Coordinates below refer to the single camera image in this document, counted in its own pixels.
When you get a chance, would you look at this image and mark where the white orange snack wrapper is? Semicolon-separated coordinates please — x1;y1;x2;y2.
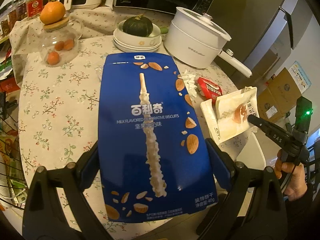
200;86;259;145

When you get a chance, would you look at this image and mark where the red snack packet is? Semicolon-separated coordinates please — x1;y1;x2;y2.
197;77;223;106

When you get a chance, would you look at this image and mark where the blue biscuit stick package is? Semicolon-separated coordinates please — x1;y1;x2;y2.
98;53;217;223

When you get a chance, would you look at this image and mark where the person right hand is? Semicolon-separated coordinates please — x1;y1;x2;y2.
274;149;308;201

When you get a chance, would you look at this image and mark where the cardboard box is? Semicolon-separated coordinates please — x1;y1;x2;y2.
257;68;302;123

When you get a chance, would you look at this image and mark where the grey refrigerator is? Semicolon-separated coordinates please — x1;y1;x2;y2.
208;0;313;81

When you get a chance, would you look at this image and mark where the white electric cooking pot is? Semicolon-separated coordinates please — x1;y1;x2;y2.
164;7;252;78

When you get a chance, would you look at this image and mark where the small orange in jar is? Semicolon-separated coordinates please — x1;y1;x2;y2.
47;51;60;66

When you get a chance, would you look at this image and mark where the glass jar with wooden lid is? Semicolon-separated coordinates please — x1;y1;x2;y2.
39;17;83;67

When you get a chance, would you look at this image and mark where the dark green squash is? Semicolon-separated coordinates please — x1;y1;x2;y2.
123;15;153;37

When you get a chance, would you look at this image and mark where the white flower bowl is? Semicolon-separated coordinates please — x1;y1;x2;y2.
113;21;162;48

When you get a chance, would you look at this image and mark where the large orange on jar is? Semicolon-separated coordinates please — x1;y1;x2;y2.
40;1;66;25

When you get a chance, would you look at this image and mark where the red label jar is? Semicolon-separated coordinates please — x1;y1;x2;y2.
25;0;43;18

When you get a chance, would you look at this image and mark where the black wire rack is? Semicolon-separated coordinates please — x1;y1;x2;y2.
1;92;28;210

